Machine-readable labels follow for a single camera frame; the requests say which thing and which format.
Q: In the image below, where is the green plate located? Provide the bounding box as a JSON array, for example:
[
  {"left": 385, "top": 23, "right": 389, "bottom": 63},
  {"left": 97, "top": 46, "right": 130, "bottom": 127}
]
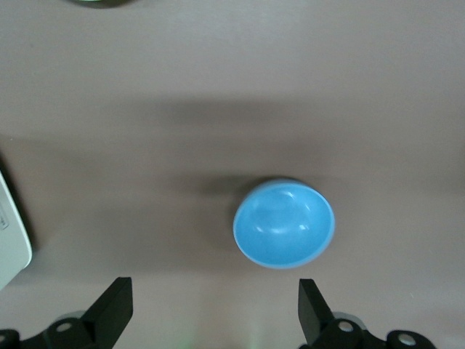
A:
[{"left": 68, "top": 0, "right": 141, "bottom": 8}]

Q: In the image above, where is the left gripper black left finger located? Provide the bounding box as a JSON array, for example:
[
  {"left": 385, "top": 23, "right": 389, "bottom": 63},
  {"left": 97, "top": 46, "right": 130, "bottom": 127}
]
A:
[{"left": 21, "top": 276, "right": 134, "bottom": 349}]

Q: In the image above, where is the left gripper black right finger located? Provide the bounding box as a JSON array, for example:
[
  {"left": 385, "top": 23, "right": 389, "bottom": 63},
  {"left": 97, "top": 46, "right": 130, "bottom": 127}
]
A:
[{"left": 298, "top": 278, "right": 387, "bottom": 349}]

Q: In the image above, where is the white cutting board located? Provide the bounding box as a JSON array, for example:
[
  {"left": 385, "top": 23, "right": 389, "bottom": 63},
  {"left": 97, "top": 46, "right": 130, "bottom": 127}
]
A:
[{"left": 0, "top": 155, "right": 33, "bottom": 290}]

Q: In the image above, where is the brown table cover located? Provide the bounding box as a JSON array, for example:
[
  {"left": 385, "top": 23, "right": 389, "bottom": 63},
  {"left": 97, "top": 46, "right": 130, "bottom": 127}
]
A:
[{"left": 0, "top": 0, "right": 465, "bottom": 349}]

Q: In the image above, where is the blue bowl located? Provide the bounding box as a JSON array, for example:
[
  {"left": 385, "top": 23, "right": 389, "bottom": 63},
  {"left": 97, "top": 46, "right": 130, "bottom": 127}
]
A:
[{"left": 232, "top": 177, "right": 336, "bottom": 270}]

